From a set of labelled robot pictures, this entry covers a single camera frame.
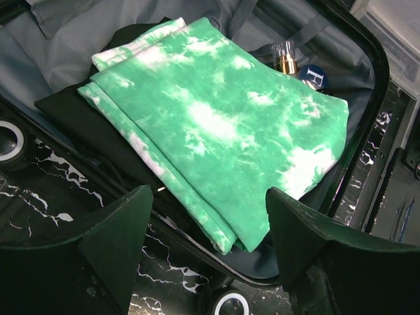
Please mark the space astronaut kids suitcase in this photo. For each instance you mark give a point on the space astronaut kids suitcase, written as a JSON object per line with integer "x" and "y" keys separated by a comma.
{"x": 47, "y": 46}

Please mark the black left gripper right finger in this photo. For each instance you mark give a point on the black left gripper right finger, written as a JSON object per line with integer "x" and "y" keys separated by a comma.
{"x": 330, "y": 268}

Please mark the green tie-dye cloth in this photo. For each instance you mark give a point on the green tie-dye cloth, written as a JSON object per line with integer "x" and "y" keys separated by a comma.
{"x": 216, "y": 126}

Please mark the gold perfume spray bottle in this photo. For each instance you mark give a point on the gold perfume spray bottle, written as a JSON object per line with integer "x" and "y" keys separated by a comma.
{"x": 284, "y": 58}

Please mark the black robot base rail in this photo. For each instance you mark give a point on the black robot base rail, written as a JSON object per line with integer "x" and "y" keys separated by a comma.
{"x": 395, "y": 214}

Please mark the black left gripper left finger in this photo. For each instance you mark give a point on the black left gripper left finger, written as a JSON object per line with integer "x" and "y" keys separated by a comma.
{"x": 88, "y": 266}

